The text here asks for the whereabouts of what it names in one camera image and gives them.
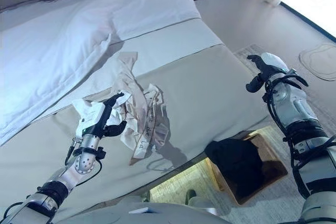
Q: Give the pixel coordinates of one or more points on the bed with beige cover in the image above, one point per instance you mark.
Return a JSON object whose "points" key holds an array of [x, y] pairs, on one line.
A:
{"points": [[199, 90]]}

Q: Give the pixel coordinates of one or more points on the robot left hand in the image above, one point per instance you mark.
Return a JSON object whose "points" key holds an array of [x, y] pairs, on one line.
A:
{"points": [[92, 119]]}

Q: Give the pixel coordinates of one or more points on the wooden laundry basket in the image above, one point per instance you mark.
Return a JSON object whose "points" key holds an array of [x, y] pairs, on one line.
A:
{"points": [[273, 166]]}

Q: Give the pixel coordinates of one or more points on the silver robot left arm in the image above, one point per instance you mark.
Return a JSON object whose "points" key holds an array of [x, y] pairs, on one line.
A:
{"points": [[60, 179]]}

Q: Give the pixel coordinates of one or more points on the white duvet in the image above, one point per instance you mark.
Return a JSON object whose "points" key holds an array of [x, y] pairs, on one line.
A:
{"points": [[65, 40]]}

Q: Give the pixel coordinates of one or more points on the grey robot torso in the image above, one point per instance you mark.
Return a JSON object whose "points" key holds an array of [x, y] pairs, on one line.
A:
{"points": [[131, 216]]}

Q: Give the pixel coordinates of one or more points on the silver robot right leg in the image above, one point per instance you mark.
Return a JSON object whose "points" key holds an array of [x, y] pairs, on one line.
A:
{"points": [[199, 203]]}

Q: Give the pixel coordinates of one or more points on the grey woven rug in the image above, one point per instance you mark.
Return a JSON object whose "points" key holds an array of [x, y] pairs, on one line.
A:
{"points": [[262, 208]]}

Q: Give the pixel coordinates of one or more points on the silver robot left leg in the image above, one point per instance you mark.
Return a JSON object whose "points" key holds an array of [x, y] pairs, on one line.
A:
{"points": [[147, 197]]}

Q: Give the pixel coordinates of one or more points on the cream garment with brown lettering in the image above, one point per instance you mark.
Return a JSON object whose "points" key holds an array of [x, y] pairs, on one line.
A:
{"points": [[136, 108]]}

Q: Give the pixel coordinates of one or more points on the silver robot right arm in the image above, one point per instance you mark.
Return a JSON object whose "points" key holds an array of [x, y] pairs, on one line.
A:
{"points": [[302, 113]]}

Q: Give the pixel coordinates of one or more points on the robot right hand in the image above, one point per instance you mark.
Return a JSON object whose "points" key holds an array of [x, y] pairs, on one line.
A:
{"points": [[273, 64]]}

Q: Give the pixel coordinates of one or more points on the black garment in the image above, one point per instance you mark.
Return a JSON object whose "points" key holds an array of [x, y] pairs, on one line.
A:
{"points": [[233, 163]]}

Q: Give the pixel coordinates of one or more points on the silver robot leg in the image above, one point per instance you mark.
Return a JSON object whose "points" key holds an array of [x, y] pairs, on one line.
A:
{"points": [[147, 197], [199, 203]]}

